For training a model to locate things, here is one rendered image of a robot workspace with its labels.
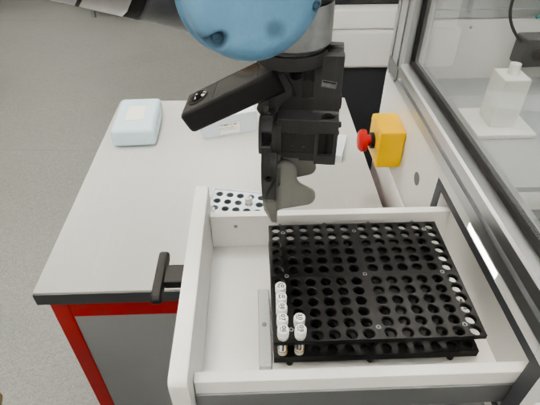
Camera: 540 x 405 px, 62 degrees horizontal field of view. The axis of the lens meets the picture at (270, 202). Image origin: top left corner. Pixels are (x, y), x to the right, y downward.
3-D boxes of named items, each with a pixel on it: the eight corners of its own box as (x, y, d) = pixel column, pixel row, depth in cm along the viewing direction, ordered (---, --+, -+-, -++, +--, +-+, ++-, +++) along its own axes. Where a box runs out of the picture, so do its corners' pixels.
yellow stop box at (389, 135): (370, 168, 80) (377, 133, 76) (363, 146, 86) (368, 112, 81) (399, 168, 80) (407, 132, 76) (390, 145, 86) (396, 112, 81)
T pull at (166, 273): (151, 307, 50) (149, 299, 49) (161, 257, 56) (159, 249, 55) (183, 305, 50) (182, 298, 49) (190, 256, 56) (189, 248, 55)
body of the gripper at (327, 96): (333, 172, 48) (346, 62, 40) (253, 168, 49) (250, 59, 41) (333, 133, 54) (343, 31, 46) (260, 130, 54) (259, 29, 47)
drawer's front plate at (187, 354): (182, 438, 47) (166, 384, 40) (202, 240, 69) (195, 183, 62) (198, 437, 47) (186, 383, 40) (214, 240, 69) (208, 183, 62)
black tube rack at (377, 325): (273, 374, 51) (274, 341, 46) (268, 258, 64) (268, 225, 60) (469, 368, 51) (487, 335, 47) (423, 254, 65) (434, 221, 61)
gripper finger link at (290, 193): (312, 237, 53) (317, 167, 48) (262, 234, 53) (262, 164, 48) (312, 222, 56) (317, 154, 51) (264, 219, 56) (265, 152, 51)
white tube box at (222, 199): (203, 233, 79) (201, 217, 76) (214, 202, 85) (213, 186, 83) (273, 241, 77) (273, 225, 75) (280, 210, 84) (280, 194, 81)
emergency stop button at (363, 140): (357, 156, 80) (361, 137, 78) (353, 144, 83) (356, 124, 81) (374, 156, 80) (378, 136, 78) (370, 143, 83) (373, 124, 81)
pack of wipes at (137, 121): (157, 146, 100) (153, 128, 97) (112, 148, 100) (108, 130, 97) (164, 112, 112) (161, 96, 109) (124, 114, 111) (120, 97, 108)
